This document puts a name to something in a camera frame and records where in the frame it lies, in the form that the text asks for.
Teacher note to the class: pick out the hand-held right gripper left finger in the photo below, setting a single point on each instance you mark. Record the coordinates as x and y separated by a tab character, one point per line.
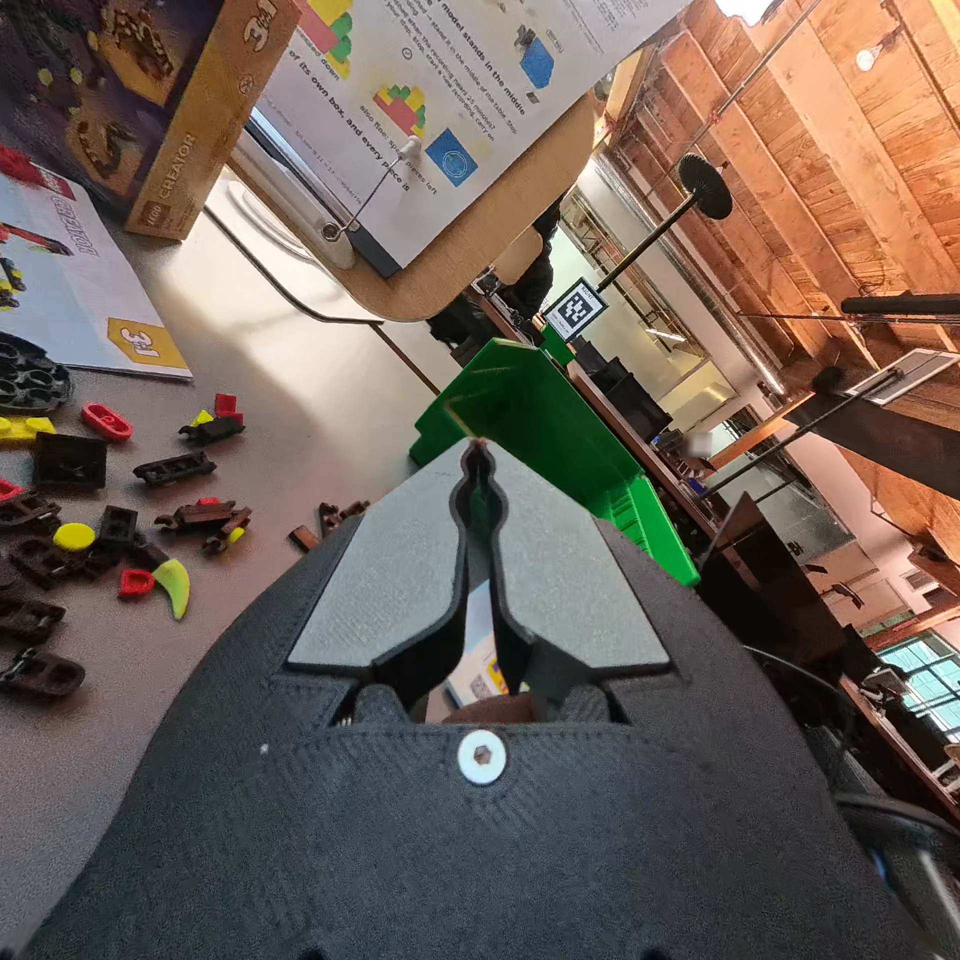
383	593

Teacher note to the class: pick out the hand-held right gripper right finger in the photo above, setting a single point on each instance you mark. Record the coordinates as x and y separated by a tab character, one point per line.
578	593

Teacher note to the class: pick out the pile of lego pieces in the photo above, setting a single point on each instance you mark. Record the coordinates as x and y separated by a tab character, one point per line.
68	465

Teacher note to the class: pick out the purple lego set box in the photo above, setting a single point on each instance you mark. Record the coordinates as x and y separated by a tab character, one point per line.
135	105

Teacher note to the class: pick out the green plastic bin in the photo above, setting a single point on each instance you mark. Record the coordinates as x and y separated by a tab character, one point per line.
540	420

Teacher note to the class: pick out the small marker tag card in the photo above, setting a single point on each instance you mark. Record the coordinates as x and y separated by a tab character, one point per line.
576	309

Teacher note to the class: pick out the white panel on stand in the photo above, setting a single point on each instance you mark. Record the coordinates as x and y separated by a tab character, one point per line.
908	375

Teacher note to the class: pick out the open spider instruction booklet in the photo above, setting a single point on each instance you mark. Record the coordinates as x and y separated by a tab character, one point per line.
75	300

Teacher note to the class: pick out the black round-top pole stand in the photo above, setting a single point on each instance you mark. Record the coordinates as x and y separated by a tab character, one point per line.
705	188

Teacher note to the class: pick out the printed instruction sheet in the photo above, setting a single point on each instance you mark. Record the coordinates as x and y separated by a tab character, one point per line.
465	90

